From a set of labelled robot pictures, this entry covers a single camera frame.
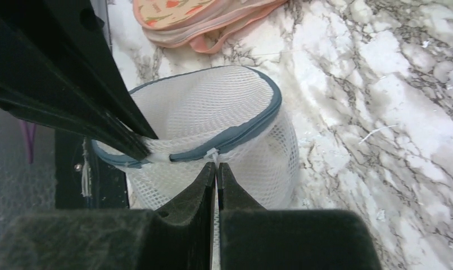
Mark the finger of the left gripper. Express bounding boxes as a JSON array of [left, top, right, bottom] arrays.
[[0, 0, 151, 161], [0, 0, 158, 140]]

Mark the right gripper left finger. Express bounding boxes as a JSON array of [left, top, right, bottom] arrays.
[[0, 163, 216, 269]]

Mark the white mesh laundry bag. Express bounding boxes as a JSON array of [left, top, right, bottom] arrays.
[[92, 65, 300, 209]]

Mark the floral peach laundry bag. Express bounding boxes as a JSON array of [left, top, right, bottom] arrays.
[[133, 0, 285, 54]]

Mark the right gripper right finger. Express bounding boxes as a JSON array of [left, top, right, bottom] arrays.
[[217, 163, 382, 270]]

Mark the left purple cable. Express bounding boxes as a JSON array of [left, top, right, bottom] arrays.
[[20, 120, 37, 165]]

